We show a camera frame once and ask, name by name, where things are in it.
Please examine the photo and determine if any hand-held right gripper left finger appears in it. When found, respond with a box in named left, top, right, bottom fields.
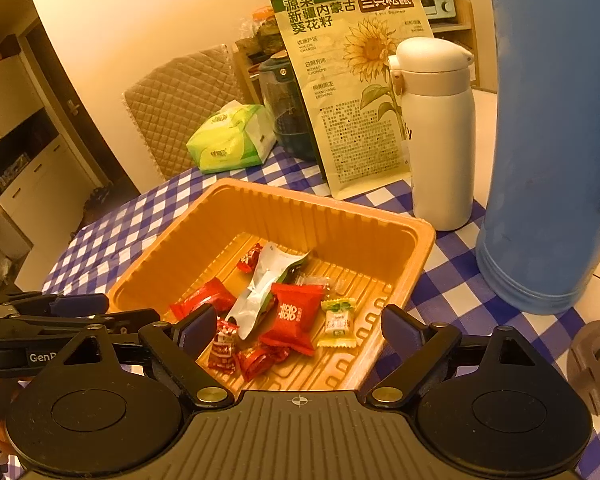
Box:
left=44, top=304, right=237, bottom=408

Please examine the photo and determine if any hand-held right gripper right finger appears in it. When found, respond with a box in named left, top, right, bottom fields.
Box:
left=364, top=305, right=557, bottom=408

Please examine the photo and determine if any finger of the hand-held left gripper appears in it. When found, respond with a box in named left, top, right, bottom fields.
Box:
left=0, top=309, right=162, bottom=340
left=0, top=291, right=111, bottom=317

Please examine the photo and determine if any red patterned candy packet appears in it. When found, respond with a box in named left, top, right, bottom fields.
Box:
left=207, top=319, right=241, bottom=375

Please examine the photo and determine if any yellow candy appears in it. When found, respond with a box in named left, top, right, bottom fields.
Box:
left=316, top=297, right=358, bottom=350

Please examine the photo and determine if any seaweed snack packet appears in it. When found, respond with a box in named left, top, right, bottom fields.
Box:
left=224, top=241, right=312, bottom=342

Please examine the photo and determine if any orange plastic tray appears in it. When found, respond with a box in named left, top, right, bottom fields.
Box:
left=106, top=177, right=437, bottom=396

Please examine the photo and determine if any small red candy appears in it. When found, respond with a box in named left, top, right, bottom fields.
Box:
left=236, top=242, right=263, bottom=275

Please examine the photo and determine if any large red snack packet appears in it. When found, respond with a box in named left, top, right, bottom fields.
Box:
left=258, top=282, right=327, bottom=357

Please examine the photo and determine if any red twisted candy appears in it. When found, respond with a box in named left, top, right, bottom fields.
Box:
left=237, top=344, right=290, bottom=382

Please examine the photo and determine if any blue checked tablecloth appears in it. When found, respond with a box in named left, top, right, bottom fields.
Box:
left=0, top=147, right=600, bottom=480

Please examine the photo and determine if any white cabinet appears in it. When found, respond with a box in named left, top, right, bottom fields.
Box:
left=0, top=55, right=112, bottom=263

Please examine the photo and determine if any green tissue pack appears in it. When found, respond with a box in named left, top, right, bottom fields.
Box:
left=186, top=101, right=277, bottom=175

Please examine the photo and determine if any grey plastic object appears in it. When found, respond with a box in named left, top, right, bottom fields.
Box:
left=566, top=320, right=600, bottom=416

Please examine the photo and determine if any white insulated bottle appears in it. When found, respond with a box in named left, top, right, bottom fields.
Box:
left=387, top=37, right=477, bottom=232

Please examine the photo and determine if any sunflower seed bag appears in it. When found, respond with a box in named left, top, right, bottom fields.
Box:
left=271, top=0, right=436, bottom=200

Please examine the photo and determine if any beige quilted chair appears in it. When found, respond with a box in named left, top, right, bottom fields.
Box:
left=122, top=44, right=241, bottom=181

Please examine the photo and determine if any dark green jar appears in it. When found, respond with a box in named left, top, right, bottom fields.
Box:
left=257, top=51, right=322, bottom=162

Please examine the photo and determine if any blue thermos flask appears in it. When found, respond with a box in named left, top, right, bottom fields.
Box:
left=475, top=0, right=600, bottom=316

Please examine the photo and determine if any pile of snack bags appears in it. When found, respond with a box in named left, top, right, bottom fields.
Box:
left=235, top=5, right=291, bottom=61

